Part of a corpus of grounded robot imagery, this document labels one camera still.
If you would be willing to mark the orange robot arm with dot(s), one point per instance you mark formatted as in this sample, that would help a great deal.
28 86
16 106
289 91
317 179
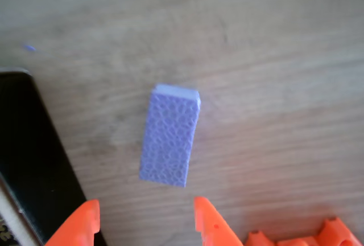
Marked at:
298 238

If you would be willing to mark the purple textured foam block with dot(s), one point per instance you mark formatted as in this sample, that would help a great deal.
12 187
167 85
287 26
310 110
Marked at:
169 137

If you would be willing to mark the black cardboard box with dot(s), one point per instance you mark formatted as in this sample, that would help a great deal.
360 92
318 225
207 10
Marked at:
31 143

